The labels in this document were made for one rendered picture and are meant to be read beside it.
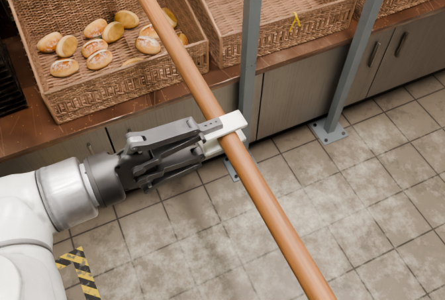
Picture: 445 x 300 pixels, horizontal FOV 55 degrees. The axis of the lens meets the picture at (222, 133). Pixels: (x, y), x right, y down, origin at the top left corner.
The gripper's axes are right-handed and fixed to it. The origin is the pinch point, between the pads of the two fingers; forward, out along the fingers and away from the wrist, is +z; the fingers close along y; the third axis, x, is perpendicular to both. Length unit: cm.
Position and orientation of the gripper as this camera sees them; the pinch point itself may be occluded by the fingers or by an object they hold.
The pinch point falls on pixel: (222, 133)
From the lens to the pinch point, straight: 63.9
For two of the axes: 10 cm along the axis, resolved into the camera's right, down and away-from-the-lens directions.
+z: 9.0, -3.5, 2.5
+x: 4.3, 7.3, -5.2
